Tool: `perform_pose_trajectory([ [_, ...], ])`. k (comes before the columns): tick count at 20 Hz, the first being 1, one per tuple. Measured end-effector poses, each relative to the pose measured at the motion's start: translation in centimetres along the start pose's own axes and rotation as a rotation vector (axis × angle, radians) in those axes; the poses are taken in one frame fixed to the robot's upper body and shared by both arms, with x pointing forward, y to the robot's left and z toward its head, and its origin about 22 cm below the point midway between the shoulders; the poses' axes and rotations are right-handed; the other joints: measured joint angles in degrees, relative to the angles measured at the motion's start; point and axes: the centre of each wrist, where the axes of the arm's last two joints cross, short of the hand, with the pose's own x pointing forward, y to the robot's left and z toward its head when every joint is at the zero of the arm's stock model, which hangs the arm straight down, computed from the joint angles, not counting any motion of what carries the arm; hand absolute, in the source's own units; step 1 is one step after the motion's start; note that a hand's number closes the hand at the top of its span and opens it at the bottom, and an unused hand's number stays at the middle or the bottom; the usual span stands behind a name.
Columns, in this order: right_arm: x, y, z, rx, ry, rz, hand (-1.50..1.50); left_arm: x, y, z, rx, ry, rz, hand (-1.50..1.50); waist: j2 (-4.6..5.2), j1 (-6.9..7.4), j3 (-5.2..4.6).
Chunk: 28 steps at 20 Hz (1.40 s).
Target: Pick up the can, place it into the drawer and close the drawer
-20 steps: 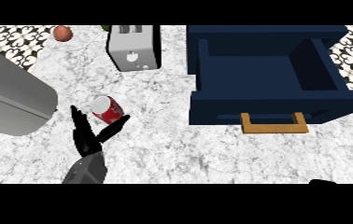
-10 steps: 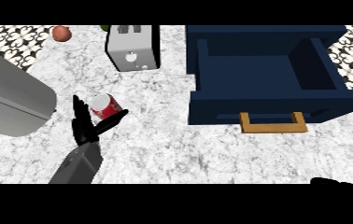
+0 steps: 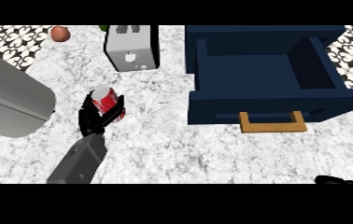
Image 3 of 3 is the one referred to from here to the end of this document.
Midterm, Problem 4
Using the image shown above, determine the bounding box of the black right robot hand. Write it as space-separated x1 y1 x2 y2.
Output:
312 175 353 185

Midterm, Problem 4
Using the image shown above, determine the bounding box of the navy blue cabinet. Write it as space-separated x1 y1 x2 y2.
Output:
184 25 346 75

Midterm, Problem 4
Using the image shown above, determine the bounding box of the red soda can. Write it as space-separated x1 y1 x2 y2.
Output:
89 85 126 123

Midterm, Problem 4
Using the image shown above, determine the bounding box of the silver toaster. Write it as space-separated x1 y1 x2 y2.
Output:
103 25 160 73

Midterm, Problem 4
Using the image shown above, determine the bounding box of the reddish brown round fruit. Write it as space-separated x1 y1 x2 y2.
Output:
50 25 72 43

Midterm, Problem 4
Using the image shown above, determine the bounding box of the wooden drawer handle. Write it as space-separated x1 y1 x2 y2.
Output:
237 110 308 133

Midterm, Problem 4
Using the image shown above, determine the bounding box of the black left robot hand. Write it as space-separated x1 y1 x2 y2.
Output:
76 94 126 138

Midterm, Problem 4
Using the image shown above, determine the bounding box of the navy blue open drawer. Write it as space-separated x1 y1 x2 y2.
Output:
185 36 353 126

